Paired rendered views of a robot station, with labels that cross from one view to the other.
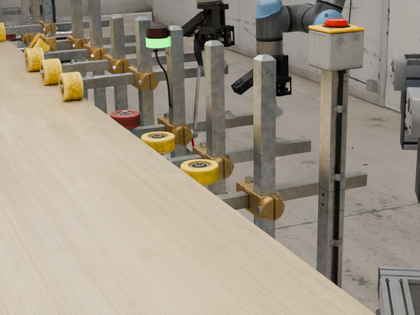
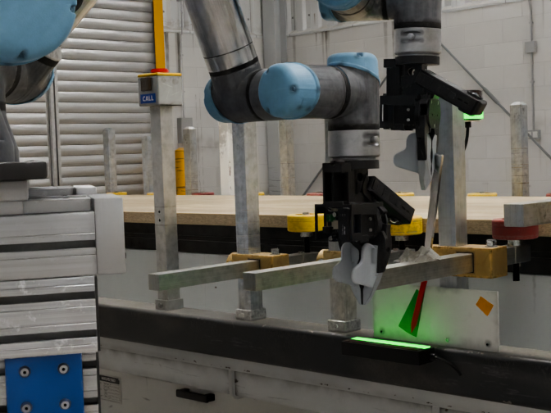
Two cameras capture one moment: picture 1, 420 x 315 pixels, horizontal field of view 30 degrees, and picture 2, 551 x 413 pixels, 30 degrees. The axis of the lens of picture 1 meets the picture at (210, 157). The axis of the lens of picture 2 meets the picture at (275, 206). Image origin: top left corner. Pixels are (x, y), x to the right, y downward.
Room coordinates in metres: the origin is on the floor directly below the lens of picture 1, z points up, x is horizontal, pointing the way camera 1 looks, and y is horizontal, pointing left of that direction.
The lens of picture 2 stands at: (3.53, -0.84, 1.04)
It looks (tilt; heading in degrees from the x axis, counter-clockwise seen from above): 3 degrees down; 158
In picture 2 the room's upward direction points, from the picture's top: 2 degrees counter-clockwise
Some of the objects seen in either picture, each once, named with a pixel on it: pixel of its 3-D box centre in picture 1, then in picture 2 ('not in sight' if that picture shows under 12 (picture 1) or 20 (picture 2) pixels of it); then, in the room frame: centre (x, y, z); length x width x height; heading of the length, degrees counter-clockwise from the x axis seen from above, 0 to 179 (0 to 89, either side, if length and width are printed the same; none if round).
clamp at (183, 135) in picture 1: (173, 130); (466, 260); (2.05, 0.10, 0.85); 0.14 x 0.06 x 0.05; 24
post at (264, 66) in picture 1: (264, 167); (248, 225); (1.57, -0.12, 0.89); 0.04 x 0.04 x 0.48; 24
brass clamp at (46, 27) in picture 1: (47, 27); not in sight; (3.42, 0.70, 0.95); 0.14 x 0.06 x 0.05; 24
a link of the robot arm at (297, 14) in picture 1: (304, 18); (294, 92); (2.21, -0.27, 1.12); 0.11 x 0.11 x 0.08; 21
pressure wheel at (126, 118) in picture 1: (125, 132); (515, 248); (2.01, 0.22, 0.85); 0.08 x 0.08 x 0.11
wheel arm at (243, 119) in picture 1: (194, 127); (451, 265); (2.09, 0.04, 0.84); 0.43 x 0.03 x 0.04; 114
